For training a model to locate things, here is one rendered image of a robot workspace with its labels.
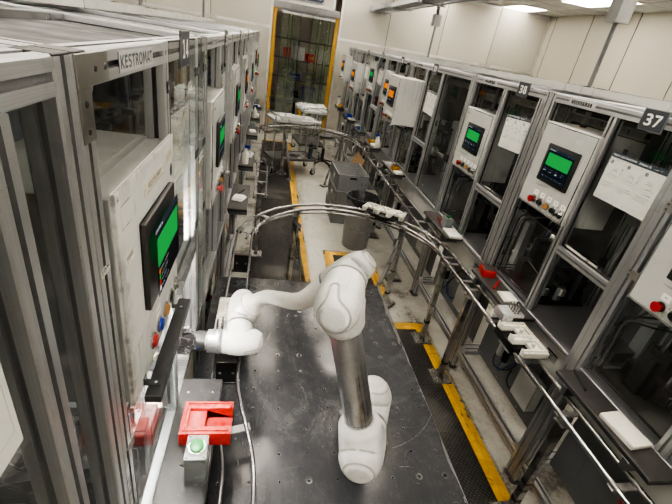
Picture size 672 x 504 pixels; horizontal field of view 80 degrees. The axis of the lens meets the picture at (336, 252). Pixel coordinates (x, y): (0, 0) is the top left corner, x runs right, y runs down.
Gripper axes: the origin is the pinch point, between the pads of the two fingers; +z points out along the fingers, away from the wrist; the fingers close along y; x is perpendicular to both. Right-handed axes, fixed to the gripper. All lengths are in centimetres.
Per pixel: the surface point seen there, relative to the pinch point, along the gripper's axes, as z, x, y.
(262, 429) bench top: -44, 14, -33
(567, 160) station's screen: -188, -59, 74
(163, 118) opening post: -13, 23, 86
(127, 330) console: -14, 62, 56
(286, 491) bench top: -53, 40, -33
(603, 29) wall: -636, -651, 206
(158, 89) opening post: -12, 23, 93
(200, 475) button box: -26, 51, -5
